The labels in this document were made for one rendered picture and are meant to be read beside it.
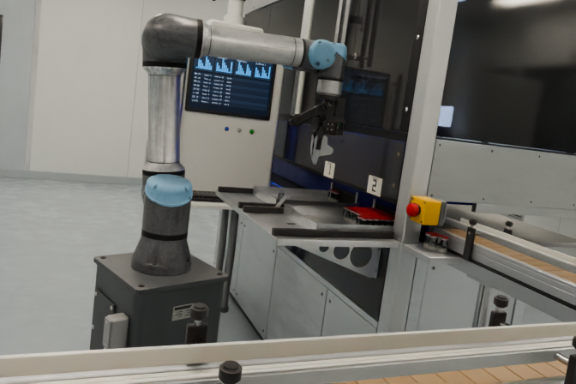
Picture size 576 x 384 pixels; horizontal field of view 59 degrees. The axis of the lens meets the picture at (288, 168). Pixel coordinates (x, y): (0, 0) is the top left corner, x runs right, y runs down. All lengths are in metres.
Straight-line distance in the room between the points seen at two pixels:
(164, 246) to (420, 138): 0.79
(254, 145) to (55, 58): 4.70
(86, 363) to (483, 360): 0.46
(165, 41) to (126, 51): 5.55
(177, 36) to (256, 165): 1.23
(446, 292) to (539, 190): 0.48
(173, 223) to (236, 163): 1.12
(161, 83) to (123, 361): 0.94
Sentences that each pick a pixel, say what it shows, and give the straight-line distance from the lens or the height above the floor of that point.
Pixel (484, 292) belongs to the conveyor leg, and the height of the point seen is 0.80.
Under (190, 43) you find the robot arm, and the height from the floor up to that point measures 1.36.
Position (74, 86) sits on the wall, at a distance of 6.80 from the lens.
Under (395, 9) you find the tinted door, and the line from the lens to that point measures 1.79.
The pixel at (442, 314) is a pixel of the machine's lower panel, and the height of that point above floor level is 0.65.
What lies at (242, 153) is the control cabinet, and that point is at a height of 1.00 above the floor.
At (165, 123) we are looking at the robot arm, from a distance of 1.40.
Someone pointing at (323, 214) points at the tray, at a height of 0.89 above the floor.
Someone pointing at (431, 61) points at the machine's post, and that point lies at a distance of 1.56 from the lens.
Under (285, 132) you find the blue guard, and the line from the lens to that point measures 2.47.
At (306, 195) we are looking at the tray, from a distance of 2.13.
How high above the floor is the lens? 1.23
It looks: 7 degrees down
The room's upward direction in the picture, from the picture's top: 7 degrees clockwise
